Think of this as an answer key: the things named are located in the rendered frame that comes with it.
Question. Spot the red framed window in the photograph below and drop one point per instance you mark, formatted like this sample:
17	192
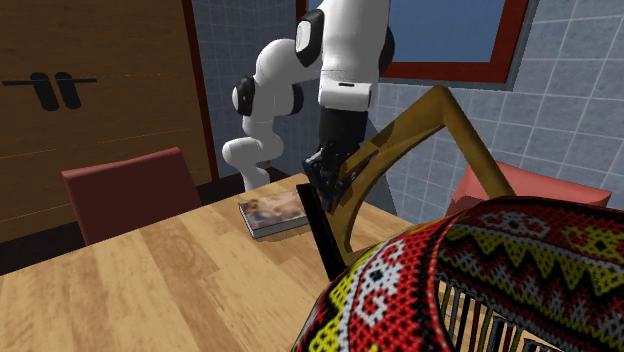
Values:
438	34

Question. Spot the brown wooden door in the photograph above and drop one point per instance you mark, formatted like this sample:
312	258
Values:
122	97

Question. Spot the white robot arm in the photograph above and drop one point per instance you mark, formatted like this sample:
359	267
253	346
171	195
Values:
341	44

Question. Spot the light red chair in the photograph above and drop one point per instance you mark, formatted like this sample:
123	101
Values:
536	185

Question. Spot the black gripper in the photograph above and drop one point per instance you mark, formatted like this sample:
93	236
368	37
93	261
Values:
343	129

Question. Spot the dark red chair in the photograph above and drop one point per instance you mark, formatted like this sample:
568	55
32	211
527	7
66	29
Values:
131	195

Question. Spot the colourful knitted patterned cloth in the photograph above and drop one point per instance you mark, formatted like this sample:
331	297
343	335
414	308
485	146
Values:
512	263

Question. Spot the book with picture cover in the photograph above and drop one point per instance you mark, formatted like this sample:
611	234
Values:
273	212

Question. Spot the brown wooden angled stand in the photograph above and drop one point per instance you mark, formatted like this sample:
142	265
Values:
419	117

